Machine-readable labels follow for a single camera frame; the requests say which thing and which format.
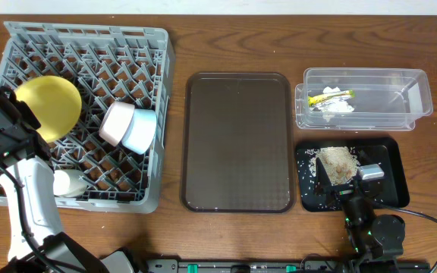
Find yellow round plate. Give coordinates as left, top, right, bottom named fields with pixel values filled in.
left=15, top=76, right=82, bottom=143

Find rice food scraps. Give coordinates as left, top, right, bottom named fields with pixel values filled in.
left=297, top=146, right=360, bottom=190

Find white paper cup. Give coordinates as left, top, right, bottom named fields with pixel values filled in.
left=53, top=169, right=87, bottom=197

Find pink round bowl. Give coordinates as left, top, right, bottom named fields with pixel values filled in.
left=99, top=101, right=135, bottom=146

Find green orange snack wrapper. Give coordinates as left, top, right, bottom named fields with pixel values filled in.
left=308, top=89, right=356, bottom=108

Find light blue round bowl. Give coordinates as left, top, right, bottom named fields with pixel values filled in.
left=121, top=108, right=157, bottom=155

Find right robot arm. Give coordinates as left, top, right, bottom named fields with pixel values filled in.
left=315, top=158, right=405, bottom=272

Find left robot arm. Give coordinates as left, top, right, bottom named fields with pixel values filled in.
left=0, top=86, right=108, bottom=272

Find black waste tray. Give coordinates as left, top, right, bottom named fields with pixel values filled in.
left=294, top=137, right=410, bottom=212

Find clear plastic waste bin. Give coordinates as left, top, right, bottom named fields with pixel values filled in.
left=295, top=67, right=433, bottom=131

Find crumpled white tissue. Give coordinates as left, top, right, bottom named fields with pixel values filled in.
left=311, top=86, right=354, bottom=121

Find grey plastic dish rack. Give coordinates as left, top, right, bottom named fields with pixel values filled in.
left=0, top=21, right=175, bottom=214

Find dark brown serving tray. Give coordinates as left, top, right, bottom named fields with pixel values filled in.
left=180, top=72, right=296, bottom=214

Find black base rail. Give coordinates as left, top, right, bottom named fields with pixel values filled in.
left=100, top=248, right=432, bottom=273

